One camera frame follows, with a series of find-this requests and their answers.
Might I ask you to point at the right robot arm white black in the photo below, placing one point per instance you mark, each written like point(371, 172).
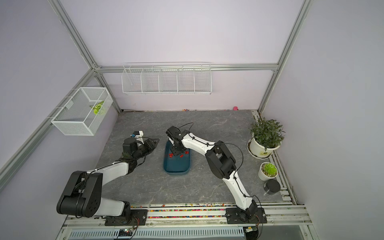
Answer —
point(221, 162)

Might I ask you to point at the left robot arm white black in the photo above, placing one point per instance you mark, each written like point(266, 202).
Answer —
point(82, 195)

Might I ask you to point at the small potted succulent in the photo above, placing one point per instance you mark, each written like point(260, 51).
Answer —
point(267, 171)

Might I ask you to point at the teal plastic storage box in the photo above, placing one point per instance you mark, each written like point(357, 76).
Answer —
point(176, 165)

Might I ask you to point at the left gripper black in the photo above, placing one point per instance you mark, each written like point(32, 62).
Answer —
point(149, 144)

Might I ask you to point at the white wire cube basket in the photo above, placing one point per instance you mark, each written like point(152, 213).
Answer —
point(76, 118)

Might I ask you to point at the green leaf toy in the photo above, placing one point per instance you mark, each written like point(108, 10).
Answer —
point(98, 109)

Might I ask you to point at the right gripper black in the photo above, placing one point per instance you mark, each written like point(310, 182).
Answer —
point(173, 149)

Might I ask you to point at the long white wire wall basket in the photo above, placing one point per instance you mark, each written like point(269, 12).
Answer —
point(171, 78)

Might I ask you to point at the large potted green plant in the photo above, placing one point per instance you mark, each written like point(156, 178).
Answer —
point(267, 136)

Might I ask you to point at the black cylinder weight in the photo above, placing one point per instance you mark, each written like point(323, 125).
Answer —
point(272, 187)

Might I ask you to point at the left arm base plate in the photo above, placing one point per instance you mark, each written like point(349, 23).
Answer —
point(135, 217)

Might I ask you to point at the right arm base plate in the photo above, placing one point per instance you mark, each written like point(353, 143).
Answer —
point(238, 216)

